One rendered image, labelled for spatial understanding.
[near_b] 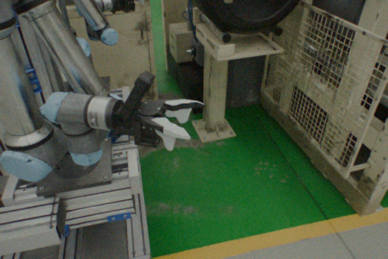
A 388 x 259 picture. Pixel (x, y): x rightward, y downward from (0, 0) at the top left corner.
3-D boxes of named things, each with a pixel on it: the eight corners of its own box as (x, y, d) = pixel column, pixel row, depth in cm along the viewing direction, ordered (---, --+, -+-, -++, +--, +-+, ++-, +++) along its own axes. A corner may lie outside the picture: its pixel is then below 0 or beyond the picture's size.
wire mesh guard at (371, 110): (260, 91, 223) (274, -11, 183) (262, 90, 223) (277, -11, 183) (344, 179, 153) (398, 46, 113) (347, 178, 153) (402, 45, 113)
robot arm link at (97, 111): (102, 90, 72) (83, 105, 65) (120, 93, 71) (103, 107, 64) (105, 118, 76) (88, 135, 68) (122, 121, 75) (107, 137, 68)
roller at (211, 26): (199, 20, 174) (199, 13, 171) (207, 20, 175) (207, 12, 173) (222, 43, 147) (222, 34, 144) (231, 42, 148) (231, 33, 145)
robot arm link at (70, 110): (66, 113, 78) (57, 84, 73) (106, 118, 76) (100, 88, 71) (48, 131, 72) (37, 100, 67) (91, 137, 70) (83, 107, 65)
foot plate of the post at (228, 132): (191, 122, 242) (191, 117, 240) (222, 116, 248) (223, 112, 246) (202, 143, 221) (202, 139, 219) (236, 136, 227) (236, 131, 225)
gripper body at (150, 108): (169, 131, 73) (122, 125, 75) (168, 99, 69) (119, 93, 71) (159, 149, 67) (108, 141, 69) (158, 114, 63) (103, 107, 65)
